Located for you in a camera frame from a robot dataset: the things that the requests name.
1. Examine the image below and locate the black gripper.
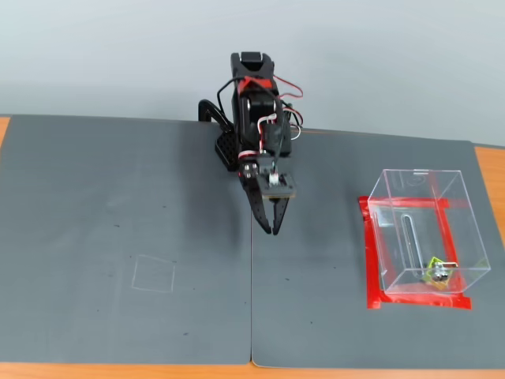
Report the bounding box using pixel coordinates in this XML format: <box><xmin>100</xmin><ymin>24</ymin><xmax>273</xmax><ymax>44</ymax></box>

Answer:
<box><xmin>237</xmin><ymin>151</ymin><xmax>295</xmax><ymax>237</ymax></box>

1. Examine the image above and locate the green lego block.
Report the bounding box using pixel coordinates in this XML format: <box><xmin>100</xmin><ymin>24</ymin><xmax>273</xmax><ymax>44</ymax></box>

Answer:
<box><xmin>418</xmin><ymin>256</ymin><xmax>451</xmax><ymax>289</ymax></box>

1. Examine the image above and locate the red tape on arm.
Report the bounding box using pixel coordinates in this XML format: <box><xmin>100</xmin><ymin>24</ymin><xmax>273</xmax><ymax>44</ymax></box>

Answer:
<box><xmin>239</xmin><ymin>76</ymin><xmax>278</xmax><ymax>92</ymax></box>

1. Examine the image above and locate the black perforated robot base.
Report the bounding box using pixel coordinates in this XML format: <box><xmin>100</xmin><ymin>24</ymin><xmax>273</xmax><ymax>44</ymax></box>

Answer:
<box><xmin>213</xmin><ymin>129</ymin><xmax>240</xmax><ymax>173</ymax></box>

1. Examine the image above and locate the metal box latch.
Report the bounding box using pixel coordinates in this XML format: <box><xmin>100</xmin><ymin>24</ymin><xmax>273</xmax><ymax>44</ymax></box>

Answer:
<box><xmin>431</xmin><ymin>261</ymin><xmax>459</xmax><ymax>283</ymax></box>

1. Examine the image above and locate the transparent acrylic box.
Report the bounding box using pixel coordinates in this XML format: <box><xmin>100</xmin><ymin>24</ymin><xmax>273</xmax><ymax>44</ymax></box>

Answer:
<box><xmin>367</xmin><ymin>168</ymin><xmax>492</xmax><ymax>295</ymax></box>

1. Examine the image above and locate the grey rubber mat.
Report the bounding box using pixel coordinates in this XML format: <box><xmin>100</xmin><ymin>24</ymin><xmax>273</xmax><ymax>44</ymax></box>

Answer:
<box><xmin>0</xmin><ymin>114</ymin><xmax>253</xmax><ymax>366</ymax></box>
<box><xmin>250</xmin><ymin>126</ymin><xmax>505</xmax><ymax>370</ymax></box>

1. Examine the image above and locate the red tape strip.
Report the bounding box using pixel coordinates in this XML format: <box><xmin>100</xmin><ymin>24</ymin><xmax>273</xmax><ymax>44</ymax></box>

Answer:
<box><xmin>366</xmin><ymin>291</ymin><xmax>473</xmax><ymax>311</ymax></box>
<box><xmin>357</xmin><ymin>195</ymin><xmax>383</xmax><ymax>310</ymax></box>
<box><xmin>432</xmin><ymin>200</ymin><xmax>467</xmax><ymax>294</ymax></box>
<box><xmin>357</xmin><ymin>194</ymin><xmax>451</xmax><ymax>211</ymax></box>

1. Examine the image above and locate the black table clamp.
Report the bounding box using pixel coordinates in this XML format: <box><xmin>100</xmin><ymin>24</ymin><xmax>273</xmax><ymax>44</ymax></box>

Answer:
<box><xmin>196</xmin><ymin>99</ymin><xmax>234</xmax><ymax>133</ymax></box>

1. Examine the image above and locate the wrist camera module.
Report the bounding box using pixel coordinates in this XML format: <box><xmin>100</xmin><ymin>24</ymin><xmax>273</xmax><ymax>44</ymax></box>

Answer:
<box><xmin>257</xmin><ymin>170</ymin><xmax>298</xmax><ymax>201</ymax></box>

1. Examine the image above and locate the black camera cable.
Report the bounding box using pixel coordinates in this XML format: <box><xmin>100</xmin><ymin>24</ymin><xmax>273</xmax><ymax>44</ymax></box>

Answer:
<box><xmin>215</xmin><ymin>76</ymin><xmax>284</xmax><ymax>175</ymax></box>

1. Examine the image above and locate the white red servo wire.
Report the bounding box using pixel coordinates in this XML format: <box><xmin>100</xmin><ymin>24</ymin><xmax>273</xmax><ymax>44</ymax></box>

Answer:
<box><xmin>238</xmin><ymin>113</ymin><xmax>279</xmax><ymax>163</ymax></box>

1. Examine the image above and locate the red black servo wire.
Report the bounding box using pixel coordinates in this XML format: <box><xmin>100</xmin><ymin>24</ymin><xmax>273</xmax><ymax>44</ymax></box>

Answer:
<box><xmin>273</xmin><ymin>74</ymin><xmax>305</xmax><ymax>140</ymax></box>

